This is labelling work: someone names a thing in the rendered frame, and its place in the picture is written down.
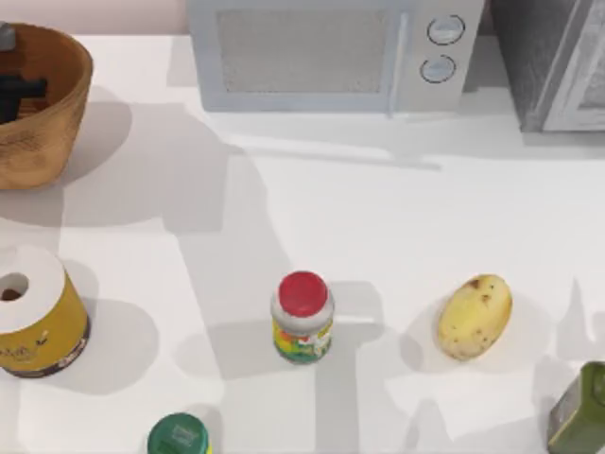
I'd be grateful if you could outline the wooden bowl basket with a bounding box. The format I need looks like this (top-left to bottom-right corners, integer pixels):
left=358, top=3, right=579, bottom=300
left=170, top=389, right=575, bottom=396
left=0, top=22, right=95, bottom=191

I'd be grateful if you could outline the yellow canister with white top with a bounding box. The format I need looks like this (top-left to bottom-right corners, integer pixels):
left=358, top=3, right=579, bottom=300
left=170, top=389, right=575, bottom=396
left=0, top=244, right=92, bottom=380

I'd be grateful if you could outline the microwave oven door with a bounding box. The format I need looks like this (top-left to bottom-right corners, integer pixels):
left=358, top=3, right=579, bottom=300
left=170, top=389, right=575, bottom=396
left=188, top=0, right=403, bottom=114

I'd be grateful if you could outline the red capped bottle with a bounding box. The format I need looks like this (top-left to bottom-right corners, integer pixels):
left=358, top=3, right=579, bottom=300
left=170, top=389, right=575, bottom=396
left=269, top=270, right=337, bottom=366

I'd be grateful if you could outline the green capped bottle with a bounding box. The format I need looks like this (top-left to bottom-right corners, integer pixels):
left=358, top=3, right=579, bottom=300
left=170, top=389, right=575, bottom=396
left=146, top=411, right=215, bottom=454

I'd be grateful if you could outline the microwave knob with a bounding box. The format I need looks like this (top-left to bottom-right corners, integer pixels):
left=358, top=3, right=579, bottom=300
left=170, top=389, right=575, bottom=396
left=425, top=13, right=467, bottom=46
left=419, top=53, right=458, bottom=85

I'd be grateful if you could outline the pale microwave oven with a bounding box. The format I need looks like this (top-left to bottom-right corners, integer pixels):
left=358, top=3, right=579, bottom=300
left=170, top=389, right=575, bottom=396
left=182, top=0, right=486, bottom=120

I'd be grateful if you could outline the grey cabinet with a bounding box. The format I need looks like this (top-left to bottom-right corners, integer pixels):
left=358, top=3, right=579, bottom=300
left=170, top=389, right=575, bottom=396
left=488, top=0, right=605, bottom=134

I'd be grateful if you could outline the yellow potato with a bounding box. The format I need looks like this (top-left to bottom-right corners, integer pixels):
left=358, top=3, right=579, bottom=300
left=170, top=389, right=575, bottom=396
left=436, top=273, right=514, bottom=362

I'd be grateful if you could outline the pale grey cabinet door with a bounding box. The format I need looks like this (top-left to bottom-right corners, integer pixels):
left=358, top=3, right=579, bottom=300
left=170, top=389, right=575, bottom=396
left=542, top=0, right=605, bottom=133

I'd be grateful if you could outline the dark green bottle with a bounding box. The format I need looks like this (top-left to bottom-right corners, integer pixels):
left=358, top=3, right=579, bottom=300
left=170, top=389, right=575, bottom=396
left=547, top=360, right=605, bottom=454

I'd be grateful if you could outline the microwave door handle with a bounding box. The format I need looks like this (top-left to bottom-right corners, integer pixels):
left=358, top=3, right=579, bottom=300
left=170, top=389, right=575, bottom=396
left=386, top=11, right=410, bottom=120

